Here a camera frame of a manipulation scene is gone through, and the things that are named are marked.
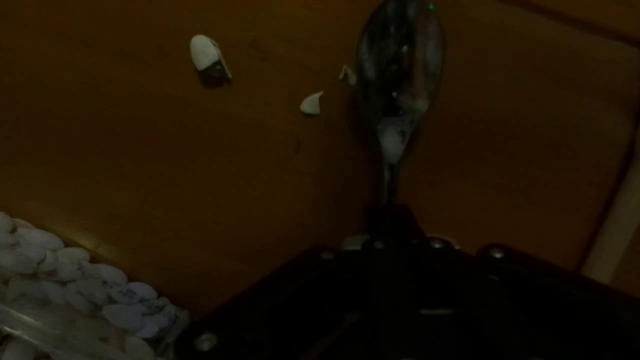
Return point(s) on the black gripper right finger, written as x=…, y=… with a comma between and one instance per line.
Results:
x=409, y=229

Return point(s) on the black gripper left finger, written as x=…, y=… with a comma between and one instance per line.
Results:
x=380, y=229

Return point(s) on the metal spoon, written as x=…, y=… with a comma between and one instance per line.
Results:
x=398, y=73

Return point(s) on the white petal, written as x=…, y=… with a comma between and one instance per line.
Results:
x=204, y=53
x=311, y=104
x=346, y=75

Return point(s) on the white bumpy tray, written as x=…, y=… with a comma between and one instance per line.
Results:
x=72, y=287

